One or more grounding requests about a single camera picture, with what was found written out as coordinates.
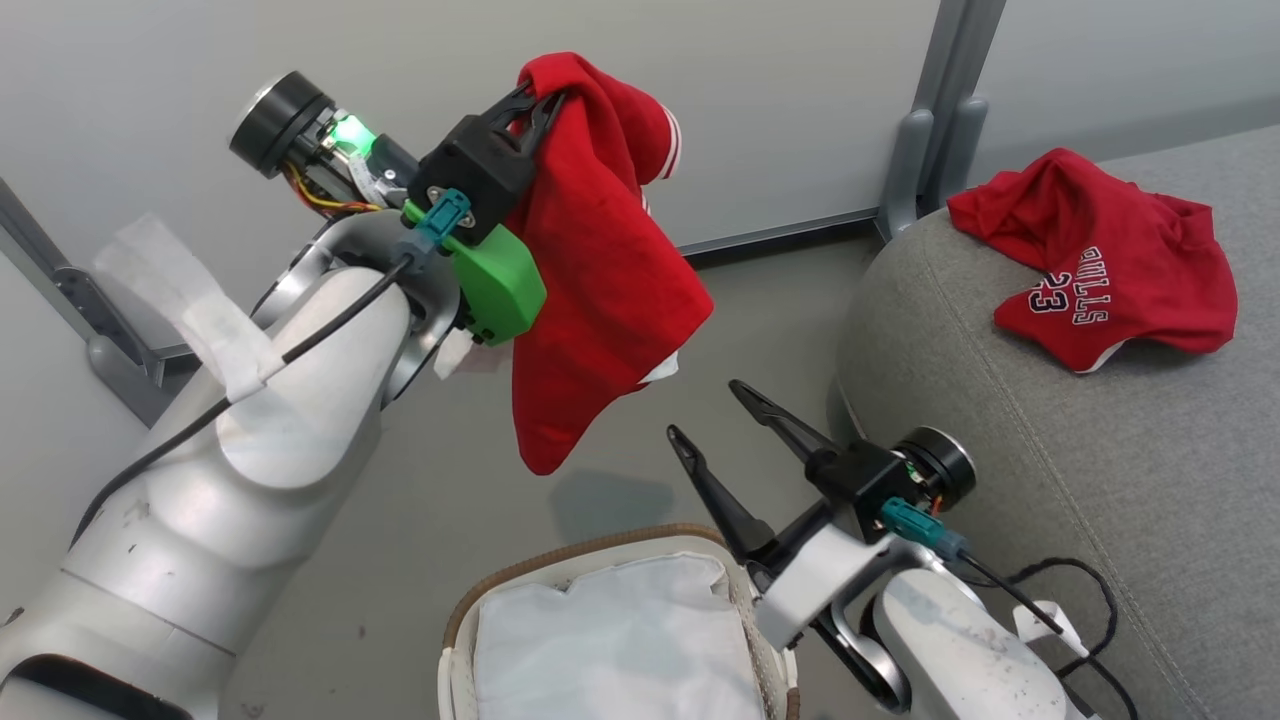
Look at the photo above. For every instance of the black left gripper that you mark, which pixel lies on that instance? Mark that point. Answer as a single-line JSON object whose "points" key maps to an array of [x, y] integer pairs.
{"points": [[470, 165]]}

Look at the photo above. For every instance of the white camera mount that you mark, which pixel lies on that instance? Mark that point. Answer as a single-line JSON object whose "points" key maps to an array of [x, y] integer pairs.
{"points": [[820, 585]]}

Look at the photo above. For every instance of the red Bulls 23 jersey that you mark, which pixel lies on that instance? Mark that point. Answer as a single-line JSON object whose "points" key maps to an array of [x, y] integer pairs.
{"points": [[1120, 250]]}

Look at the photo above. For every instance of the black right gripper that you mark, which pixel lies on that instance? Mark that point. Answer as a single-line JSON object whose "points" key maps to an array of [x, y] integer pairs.
{"points": [[865, 480]]}

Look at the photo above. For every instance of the grey upright foot bracket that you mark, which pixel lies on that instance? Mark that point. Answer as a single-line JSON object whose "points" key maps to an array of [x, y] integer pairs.
{"points": [[958, 150], [905, 175]]}

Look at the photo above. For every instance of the grey partition bottom rail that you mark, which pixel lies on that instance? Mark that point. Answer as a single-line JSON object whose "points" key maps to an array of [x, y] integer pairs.
{"points": [[780, 233]]}

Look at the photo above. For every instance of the grey fabric sofa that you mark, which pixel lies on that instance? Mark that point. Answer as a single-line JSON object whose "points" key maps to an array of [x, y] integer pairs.
{"points": [[1100, 470]]}

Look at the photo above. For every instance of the white tape strip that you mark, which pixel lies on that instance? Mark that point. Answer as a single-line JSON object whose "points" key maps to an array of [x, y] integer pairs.
{"points": [[200, 310], [1045, 625]]}

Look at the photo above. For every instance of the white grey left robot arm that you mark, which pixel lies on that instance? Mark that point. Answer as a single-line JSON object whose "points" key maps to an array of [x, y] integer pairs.
{"points": [[200, 520]]}

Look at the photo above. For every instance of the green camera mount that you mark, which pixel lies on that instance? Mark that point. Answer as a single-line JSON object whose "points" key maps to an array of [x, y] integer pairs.
{"points": [[495, 280]]}

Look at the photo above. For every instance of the white laundry basket brown rim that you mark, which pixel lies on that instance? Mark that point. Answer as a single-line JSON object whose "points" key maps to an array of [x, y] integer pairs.
{"points": [[455, 650]]}

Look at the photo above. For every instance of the red shorts striped trim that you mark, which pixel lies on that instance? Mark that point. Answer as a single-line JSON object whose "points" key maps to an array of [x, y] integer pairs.
{"points": [[600, 280]]}

